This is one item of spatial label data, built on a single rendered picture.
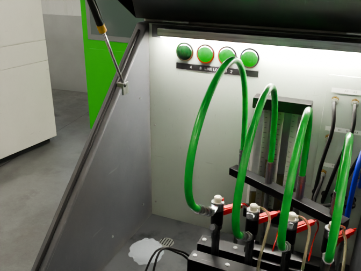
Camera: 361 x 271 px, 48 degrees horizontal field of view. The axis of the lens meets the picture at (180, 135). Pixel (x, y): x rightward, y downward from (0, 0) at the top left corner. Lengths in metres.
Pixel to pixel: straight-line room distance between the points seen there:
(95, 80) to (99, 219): 2.90
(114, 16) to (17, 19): 0.78
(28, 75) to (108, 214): 2.75
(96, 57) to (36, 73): 0.55
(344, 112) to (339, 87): 0.06
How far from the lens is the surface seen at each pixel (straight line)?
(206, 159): 1.19
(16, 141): 3.81
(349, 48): 1.00
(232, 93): 1.10
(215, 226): 0.90
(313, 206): 0.97
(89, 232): 1.06
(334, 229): 0.70
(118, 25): 3.64
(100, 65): 3.82
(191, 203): 0.72
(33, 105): 3.83
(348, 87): 1.04
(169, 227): 1.31
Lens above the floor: 1.59
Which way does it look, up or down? 23 degrees down
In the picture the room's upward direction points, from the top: 1 degrees clockwise
